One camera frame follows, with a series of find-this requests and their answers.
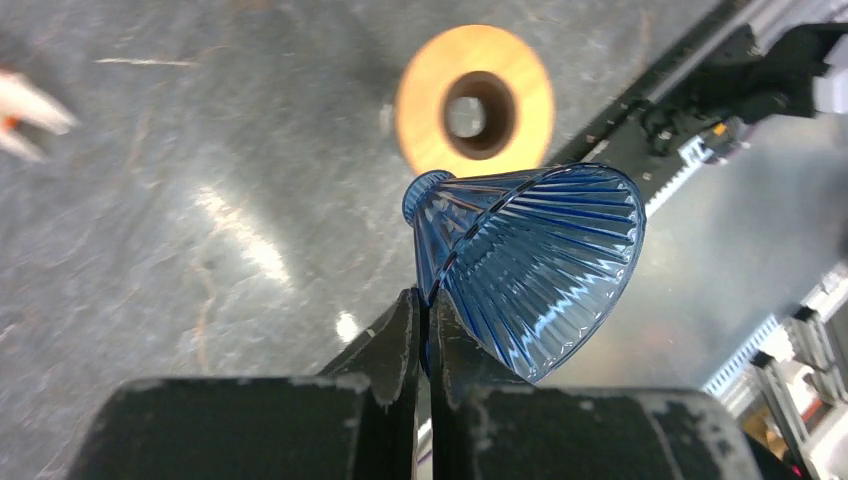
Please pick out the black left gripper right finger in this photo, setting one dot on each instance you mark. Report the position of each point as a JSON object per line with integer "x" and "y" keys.
{"x": 491, "y": 424}

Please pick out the cream paper coffee filters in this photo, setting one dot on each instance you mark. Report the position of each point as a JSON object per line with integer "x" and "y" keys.
{"x": 22, "y": 101}

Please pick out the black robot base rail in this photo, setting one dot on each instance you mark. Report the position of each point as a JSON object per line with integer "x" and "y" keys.
{"x": 681, "y": 113}

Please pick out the blue plastic coffee dripper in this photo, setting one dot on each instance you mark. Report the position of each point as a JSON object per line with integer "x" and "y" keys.
{"x": 534, "y": 260}

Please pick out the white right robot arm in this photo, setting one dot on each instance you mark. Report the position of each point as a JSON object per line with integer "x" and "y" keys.
{"x": 782, "y": 82}

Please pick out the wooden ring dripper stand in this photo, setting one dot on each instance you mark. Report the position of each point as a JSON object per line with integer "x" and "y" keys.
{"x": 494, "y": 67}

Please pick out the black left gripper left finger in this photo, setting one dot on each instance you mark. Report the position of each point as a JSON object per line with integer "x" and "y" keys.
{"x": 355, "y": 419}

